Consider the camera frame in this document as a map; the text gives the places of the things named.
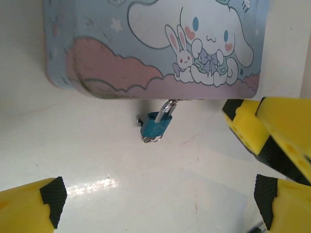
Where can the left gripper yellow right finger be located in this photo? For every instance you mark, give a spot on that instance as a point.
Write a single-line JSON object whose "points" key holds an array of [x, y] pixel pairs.
{"points": [[289, 208]]}

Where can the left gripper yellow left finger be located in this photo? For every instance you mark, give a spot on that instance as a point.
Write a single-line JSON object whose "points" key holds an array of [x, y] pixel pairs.
{"points": [[22, 208]]}

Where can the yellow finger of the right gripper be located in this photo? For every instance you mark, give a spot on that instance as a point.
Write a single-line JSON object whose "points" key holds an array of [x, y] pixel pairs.
{"points": [[247, 131], [286, 121]]}

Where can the small teal padlock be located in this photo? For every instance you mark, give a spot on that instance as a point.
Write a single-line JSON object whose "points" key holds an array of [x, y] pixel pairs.
{"points": [[155, 126]]}

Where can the pastel cartoon tin box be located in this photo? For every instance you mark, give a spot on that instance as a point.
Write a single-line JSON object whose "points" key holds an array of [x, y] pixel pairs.
{"points": [[145, 48]]}

